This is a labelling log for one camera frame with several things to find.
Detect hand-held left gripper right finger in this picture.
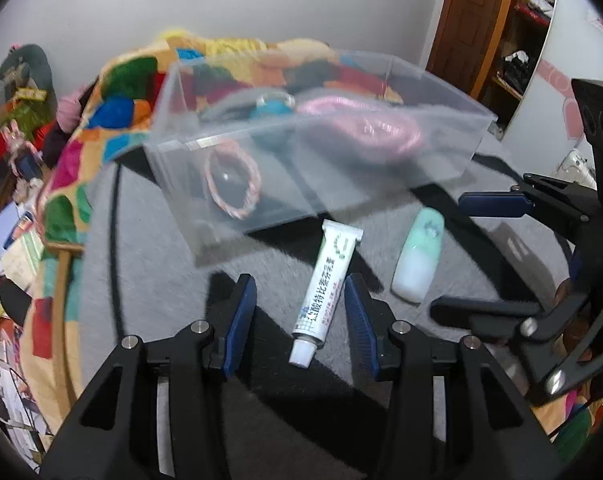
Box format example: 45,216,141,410
344,273,568,480

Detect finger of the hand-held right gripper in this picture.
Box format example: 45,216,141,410
429,295,603,407
458,172,603,252

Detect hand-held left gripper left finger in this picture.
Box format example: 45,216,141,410
39,274,258,480

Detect white ointment tube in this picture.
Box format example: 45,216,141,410
288,219,365,367

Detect green and white small bottle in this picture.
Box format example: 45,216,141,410
390,208,445,304

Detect clear plastic storage box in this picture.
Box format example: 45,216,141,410
144,47,499,268

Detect white panel with pink print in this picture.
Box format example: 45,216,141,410
501,0,603,192

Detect wooden shelf unit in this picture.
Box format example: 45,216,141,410
490,0,563,132

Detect wooden stick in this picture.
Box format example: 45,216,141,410
46,241,88,393

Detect brown wooden door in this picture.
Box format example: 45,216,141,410
425,0,521,107

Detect colourful patchwork blanket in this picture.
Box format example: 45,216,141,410
22,30,405,423

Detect pile of papers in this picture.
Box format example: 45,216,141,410
0,199,50,466

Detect pink bunny toy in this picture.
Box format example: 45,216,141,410
2,119,35,163

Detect dark green cushion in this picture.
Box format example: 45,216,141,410
0,43,53,113

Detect pink and white braided bracelet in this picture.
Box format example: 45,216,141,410
204,140,261,220

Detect pink coiled cord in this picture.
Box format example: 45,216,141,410
296,97,425,164

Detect blue item with clear ring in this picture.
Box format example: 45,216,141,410
248,90,298,122

